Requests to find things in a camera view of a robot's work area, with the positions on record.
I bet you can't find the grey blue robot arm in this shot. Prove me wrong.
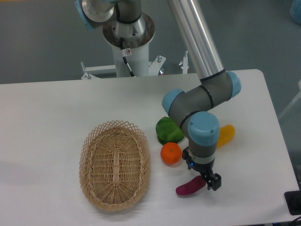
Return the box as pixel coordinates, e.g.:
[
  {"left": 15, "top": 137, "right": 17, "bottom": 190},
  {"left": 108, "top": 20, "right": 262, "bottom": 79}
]
[{"left": 75, "top": 0, "right": 241, "bottom": 190}]

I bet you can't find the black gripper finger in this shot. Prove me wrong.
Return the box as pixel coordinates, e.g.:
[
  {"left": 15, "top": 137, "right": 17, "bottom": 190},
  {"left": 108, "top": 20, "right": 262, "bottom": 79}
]
[
  {"left": 210, "top": 173, "right": 222, "bottom": 191},
  {"left": 201, "top": 174, "right": 212, "bottom": 190}
]

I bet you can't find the white frame right edge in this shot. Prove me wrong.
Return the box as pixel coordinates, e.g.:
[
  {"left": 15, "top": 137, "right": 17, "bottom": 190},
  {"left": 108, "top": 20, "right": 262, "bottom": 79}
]
[{"left": 278, "top": 80, "right": 301, "bottom": 121}]

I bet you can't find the purple sweet potato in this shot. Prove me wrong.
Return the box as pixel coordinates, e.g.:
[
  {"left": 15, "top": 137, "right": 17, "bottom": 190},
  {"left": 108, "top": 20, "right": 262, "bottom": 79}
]
[{"left": 175, "top": 175, "right": 206, "bottom": 196}]

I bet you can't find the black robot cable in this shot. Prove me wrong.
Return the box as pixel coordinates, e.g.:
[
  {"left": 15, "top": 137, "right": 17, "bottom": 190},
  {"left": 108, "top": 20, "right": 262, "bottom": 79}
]
[{"left": 119, "top": 37, "right": 136, "bottom": 77}]

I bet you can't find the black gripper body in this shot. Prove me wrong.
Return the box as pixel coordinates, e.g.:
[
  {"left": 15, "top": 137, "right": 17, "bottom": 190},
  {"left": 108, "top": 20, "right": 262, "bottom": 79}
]
[{"left": 182, "top": 147, "right": 215, "bottom": 180}]

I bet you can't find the orange mandarin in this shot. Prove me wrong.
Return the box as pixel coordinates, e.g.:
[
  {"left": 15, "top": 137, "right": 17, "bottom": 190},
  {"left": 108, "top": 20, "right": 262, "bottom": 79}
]
[{"left": 160, "top": 142, "right": 182, "bottom": 165}]

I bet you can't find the black device at table edge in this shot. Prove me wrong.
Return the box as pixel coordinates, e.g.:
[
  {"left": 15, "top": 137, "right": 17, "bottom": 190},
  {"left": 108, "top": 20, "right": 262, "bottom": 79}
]
[{"left": 284, "top": 190, "right": 301, "bottom": 216}]

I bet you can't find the oval wicker basket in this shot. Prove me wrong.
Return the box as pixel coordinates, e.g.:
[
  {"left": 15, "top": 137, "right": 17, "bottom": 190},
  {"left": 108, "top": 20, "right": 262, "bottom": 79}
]
[{"left": 79, "top": 120, "right": 151, "bottom": 211}]

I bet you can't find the light blue object top right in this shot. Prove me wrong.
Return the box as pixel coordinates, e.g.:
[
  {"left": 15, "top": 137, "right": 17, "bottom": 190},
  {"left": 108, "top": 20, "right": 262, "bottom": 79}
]
[{"left": 290, "top": 0, "right": 301, "bottom": 25}]

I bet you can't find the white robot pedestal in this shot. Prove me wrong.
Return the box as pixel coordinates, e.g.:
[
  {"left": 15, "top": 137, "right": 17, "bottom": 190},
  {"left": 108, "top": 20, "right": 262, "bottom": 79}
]
[{"left": 81, "top": 13, "right": 166, "bottom": 79}]

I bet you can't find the green bok choy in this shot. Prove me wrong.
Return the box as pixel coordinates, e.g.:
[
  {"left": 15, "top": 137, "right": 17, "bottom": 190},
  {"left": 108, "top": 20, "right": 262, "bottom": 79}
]
[{"left": 155, "top": 117, "right": 184, "bottom": 145}]

